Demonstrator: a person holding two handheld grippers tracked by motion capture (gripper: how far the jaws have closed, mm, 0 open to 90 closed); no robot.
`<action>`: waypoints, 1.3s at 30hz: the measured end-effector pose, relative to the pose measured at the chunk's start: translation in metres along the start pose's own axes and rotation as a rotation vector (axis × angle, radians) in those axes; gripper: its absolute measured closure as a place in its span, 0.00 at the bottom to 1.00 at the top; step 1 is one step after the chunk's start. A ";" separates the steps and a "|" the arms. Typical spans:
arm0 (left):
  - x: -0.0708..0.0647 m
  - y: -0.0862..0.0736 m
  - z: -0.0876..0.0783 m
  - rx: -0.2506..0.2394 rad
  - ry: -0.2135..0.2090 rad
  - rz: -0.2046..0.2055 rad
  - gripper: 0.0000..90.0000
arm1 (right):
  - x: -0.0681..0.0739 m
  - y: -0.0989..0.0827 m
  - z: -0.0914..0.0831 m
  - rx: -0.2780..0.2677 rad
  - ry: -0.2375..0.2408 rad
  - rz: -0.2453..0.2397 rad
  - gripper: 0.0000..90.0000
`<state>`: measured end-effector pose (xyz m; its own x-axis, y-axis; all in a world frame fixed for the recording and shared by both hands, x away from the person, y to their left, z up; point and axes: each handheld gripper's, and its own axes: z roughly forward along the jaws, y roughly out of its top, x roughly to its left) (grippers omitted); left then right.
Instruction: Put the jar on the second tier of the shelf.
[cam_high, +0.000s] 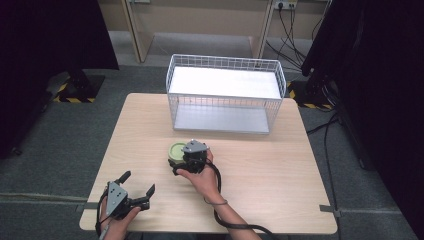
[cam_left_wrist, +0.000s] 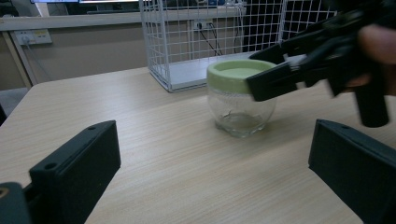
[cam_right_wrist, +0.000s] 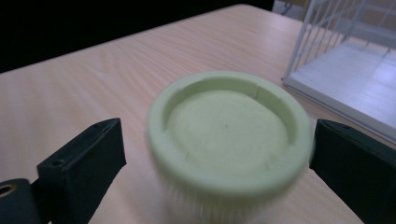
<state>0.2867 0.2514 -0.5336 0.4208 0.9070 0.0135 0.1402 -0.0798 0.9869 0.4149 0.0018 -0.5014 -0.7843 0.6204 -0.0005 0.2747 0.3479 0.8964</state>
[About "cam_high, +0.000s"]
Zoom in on white wall socket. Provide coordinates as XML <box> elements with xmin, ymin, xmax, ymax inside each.
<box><xmin>273</xmin><ymin>0</ymin><xmax>298</xmax><ymax>10</ymax></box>

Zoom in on white wire basket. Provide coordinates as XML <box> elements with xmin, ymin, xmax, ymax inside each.
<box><xmin>165</xmin><ymin>53</ymin><xmax>288</xmax><ymax>135</ymax></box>

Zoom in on person's left hand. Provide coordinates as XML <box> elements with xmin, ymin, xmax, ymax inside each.
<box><xmin>99</xmin><ymin>204</ymin><xmax>143</xmax><ymax>240</ymax></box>

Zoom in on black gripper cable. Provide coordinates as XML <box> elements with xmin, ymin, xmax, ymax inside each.
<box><xmin>94</xmin><ymin>188</ymin><xmax>110</xmax><ymax>238</ymax></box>
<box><xmin>203</xmin><ymin>158</ymin><xmax>279</xmax><ymax>240</ymax></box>

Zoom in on beige wooden desk frame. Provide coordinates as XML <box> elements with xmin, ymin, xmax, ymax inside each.
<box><xmin>119</xmin><ymin>0</ymin><xmax>278</xmax><ymax>64</ymax></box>

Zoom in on grey tape strip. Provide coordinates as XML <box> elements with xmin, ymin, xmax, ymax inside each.
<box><xmin>75</xmin><ymin>201</ymin><xmax>101</xmax><ymax>213</ymax></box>
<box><xmin>319</xmin><ymin>203</ymin><xmax>343</xmax><ymax>218</ymax></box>

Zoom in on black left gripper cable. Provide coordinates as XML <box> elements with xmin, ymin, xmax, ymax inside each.
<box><xmin>94</xmin><ymin>188</ymin><xmax>110</xmax><ymax>238</ymax></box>

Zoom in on black power cables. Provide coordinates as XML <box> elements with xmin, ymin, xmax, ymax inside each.
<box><xmin>264</xmin><ymin>6</ymin><xmax>331</xmax><ymax>73</ymax></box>

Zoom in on person's right hand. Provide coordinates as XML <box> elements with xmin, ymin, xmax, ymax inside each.
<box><xmin>175</xmin><ymin>149</ymin><xmax>228</xmax><ymax>205</ymax></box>

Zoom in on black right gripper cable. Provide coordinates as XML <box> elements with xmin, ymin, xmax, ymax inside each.
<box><xmin>203</xmin><ymin>158</ymin><xmax>279</xmax><ymax>240</ymax></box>

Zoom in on black floor cable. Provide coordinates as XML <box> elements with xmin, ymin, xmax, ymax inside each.
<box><xmin>305</xmin><ymin>113</ymin><xmax>343</xmax><ymax>240</ymax></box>

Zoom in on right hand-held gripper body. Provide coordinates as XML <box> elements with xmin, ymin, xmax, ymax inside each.
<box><xmin>173</xmin><ymin>139</ymin><xmax>211</xmax><ymax>176</ymax></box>

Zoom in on dark curtain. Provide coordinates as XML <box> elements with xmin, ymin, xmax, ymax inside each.
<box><xmin>0</xmin><ymin>0</ymin><xmax>120</xmax><ymax>160</ymax></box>
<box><xmin>301</xmin><ymin>0</ymin><xmax>424</xmax><ymax>240</ymax></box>

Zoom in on black stand base striped tape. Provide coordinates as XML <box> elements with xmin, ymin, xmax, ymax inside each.
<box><xmin>287</xmin><ymin>74</ymin><xmax>336</xmax><ymax>110</ymax></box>
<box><xmin>46</xmin><ymin>68</ymin><xmax>106</xmax><ymax>104</ymax></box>

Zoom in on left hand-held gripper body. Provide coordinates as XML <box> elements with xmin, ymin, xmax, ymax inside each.
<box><xmin>99</xmin><ymin>180</ymin><xmax>151</xmax><ymax>221</ymax></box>

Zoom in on grey wristband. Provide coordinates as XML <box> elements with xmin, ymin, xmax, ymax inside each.
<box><xmin>203</xmin><ymin>198</ymin><xmax>229</xmax><ymax>206</ymax></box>

